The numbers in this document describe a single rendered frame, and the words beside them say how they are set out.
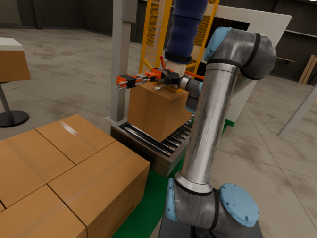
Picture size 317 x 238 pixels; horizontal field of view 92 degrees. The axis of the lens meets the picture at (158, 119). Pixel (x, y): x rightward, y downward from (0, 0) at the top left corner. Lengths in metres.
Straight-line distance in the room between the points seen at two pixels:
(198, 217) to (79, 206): 0.72
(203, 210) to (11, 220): 0.97
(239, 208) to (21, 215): 1.06
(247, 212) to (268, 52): 0.54
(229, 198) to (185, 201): 0.17
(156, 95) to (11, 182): 1.08
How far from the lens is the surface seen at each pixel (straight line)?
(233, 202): 0.68
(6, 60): 2.49
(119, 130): 1.51
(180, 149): 1.45
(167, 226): 0.87
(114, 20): 2.26
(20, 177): 1.37
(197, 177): 0.61
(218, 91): 0.56
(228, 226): 0.71
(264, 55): 0.64
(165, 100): 1.13
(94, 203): 1.13
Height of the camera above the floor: 1.53
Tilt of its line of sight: 31 degrees down
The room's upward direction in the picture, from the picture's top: 13 degrees clockwise
